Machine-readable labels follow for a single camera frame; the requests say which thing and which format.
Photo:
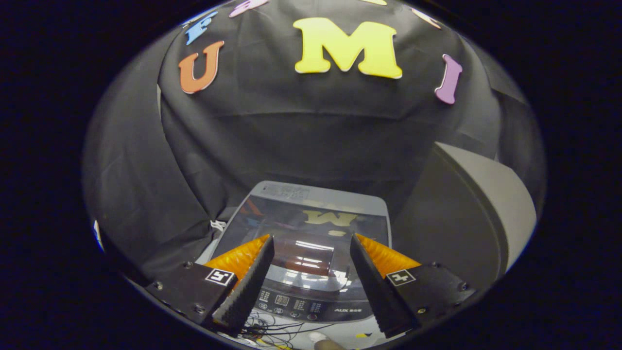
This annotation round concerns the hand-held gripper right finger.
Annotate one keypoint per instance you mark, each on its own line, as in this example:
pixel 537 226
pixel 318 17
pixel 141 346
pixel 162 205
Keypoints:
pixel 374 287

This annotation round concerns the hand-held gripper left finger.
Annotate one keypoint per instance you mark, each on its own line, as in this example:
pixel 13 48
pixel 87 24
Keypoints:
pixel 248 289

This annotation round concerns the grey washing machine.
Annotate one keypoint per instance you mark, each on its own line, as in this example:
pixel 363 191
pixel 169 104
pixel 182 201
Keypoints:
pixel 311 296

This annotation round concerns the dark washing machine lid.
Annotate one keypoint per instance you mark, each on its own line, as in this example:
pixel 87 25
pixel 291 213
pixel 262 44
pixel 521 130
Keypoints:
pixel 311 218

